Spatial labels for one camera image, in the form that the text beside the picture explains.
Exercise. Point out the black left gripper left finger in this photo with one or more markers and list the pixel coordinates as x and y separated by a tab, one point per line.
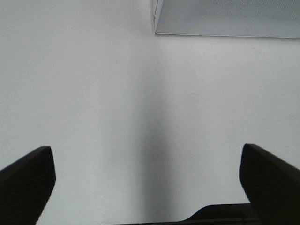
26	186

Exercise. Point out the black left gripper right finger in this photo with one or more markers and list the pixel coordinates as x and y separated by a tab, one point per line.
271	185

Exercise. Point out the white microwave door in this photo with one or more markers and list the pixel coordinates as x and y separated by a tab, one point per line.
229	17

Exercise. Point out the white microwave oven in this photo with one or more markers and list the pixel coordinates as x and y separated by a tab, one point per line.
154	16

